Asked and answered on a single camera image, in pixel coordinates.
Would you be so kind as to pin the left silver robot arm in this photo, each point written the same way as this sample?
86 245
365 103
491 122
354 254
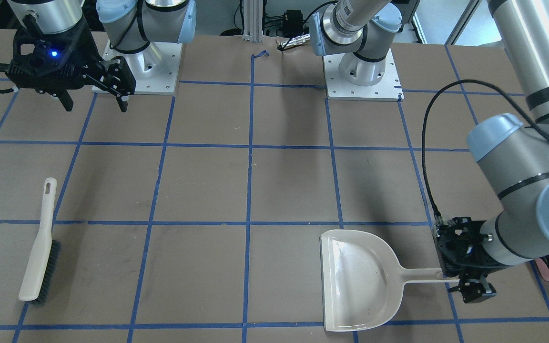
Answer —
513 153

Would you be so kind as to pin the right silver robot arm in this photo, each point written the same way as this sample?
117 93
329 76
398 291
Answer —
131 25

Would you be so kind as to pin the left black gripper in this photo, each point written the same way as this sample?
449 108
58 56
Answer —
475 287

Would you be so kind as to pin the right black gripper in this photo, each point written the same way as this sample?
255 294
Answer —
89 53

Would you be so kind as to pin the beige hand brush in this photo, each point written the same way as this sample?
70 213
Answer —
43 257

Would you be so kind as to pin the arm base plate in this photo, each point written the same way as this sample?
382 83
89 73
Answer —
350 78
156 68

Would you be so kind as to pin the beige plastic dustpan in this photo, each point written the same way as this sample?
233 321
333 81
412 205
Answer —
363 281

